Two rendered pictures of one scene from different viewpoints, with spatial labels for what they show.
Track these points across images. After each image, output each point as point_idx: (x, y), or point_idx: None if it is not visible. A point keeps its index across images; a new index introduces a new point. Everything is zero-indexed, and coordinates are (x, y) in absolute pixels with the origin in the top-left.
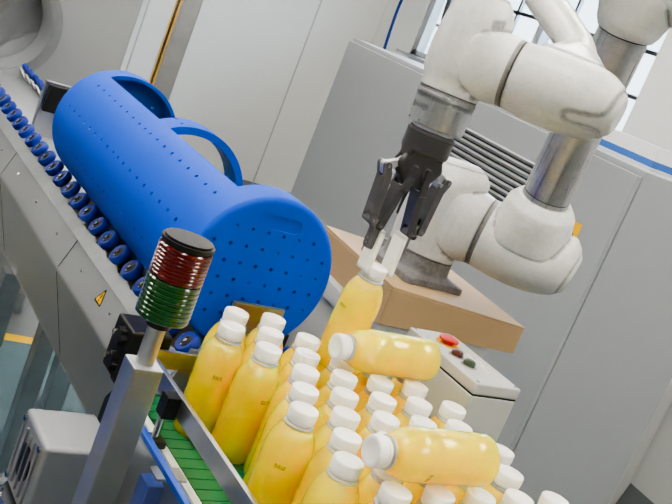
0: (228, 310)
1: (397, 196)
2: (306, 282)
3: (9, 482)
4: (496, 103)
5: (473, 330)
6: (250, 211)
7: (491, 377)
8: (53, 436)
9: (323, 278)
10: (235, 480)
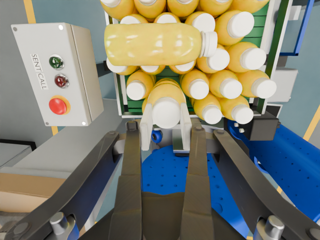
0: (253, 115)
1: (201, 167)
2: (155, 173)
3: None
4: None
5: (1, 180)
6: (235, 211)
7: (37, 44)
8: (290, 79)
9: (143, 176)
10: None
